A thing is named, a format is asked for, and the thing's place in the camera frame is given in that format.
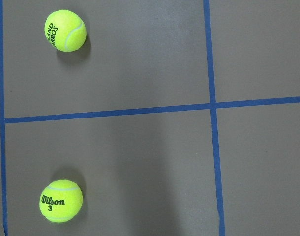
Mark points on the Wilson 3 tennis ball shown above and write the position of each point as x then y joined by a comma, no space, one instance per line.
61,201

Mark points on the Roland Garros tennis ball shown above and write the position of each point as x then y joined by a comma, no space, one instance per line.
65,30

